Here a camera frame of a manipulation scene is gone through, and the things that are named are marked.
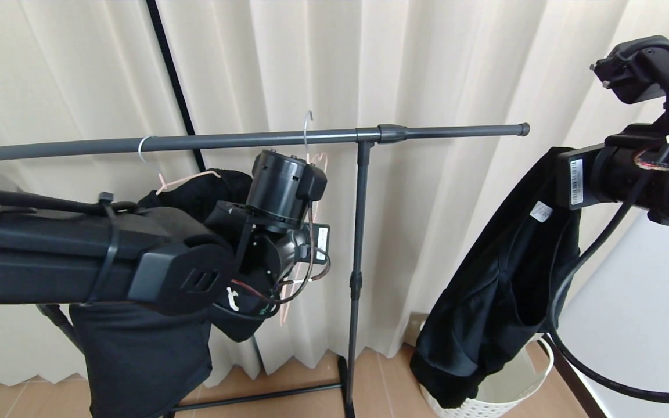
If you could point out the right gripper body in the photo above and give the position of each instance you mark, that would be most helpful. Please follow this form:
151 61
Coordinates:
596 174

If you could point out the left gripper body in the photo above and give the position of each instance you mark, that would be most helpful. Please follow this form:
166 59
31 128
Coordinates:
311 244

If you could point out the pink clothes hanger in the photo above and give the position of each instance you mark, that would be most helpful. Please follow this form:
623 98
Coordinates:
195 176
305 133

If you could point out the black garment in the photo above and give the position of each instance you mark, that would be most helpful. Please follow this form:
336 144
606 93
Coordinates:
485 313

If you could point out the black shorts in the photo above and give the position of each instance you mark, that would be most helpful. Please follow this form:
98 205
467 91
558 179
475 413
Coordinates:
137 360

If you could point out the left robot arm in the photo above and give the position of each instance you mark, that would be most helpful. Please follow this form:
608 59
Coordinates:
50 255

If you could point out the black clothes rack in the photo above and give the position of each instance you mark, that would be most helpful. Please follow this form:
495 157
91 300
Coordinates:
224 140

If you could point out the white laundry basket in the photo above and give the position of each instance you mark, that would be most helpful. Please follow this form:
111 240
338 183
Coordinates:
514 389

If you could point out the white curtain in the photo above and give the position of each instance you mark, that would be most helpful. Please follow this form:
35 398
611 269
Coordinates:
50 69
369 58

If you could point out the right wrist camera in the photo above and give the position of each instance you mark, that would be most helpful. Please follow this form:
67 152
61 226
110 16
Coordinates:
636 75

